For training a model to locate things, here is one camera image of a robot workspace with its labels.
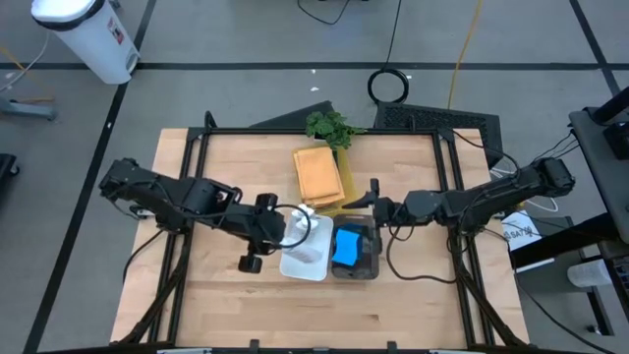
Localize white printed paper sheet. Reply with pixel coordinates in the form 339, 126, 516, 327
495, 210, 542, 252

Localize grey translucent plastic bin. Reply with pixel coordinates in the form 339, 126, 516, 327
329, 213, 382, 280

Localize green plant in white pot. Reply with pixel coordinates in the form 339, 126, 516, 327
305, 110, 368, 151

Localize thin black cable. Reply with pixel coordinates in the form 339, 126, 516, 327
297, 0, 351, 26

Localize white trash can black rim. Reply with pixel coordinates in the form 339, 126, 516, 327
30, 0, 142, 86

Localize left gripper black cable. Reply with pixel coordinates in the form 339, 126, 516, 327
272, 203, 313, 250

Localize orange cloth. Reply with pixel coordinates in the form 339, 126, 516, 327
293, 146, 346, 208

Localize black aluminium rig frame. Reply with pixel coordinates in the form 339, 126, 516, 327
110, 110, 532, 354

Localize white floor cable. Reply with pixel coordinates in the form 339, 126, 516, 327
0, 31, 50, 94

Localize grey stand base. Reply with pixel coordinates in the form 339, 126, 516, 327
0, 97, 58, 122

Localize black flat panel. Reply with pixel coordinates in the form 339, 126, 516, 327
250, 100, 335, 130

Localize black perforated panel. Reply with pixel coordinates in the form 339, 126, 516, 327
373, 101, 504, 168

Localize black device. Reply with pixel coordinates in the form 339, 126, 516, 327
602, 121, 629, 161

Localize black coiled hanging cable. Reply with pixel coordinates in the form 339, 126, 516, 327
367, 0, 411, 105

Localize yellow hanging cable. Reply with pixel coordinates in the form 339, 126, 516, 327
446, 0, 486, 110

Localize black stand beam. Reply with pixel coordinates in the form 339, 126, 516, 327
510, 213, 629, 269

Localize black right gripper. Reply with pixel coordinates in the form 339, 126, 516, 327
342, 177, 446, 257

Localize white plastic bin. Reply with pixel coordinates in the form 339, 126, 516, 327
278, 210, 334, 282

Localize grey side table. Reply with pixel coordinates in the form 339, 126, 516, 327
568, 88, 629, 247

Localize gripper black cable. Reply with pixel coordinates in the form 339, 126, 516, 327
385, 223, 458, 285
272, 203, 313, 250

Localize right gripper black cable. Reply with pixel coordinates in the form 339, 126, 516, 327
385, 223, 458, 285

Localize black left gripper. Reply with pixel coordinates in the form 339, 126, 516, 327
228, 193, 289, 275

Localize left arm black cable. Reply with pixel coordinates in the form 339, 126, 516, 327
122, 228, 166, 284

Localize yellow translucent plastic bin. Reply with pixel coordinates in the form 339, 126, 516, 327
294, 142, 369, 217

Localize blue cloth pieces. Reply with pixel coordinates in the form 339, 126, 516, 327
331, 228, 363, 266

